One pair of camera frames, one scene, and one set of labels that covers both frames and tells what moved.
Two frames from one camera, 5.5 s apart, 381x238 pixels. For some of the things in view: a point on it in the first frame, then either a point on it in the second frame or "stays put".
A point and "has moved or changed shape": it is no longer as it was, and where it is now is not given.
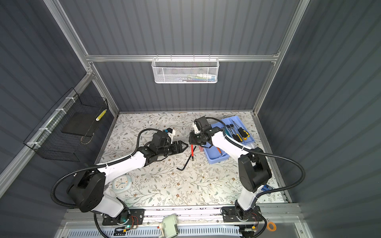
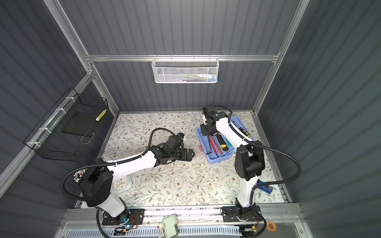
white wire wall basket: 185,70 stays put
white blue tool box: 235,129 stays put
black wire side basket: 63,134 stays put
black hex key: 186,163 to 210,146
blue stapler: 266,187 stays put
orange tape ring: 274,226 stays put
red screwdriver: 192,151 has moved or changed shape
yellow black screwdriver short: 242,132 stays put
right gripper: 192,140 to 204,131
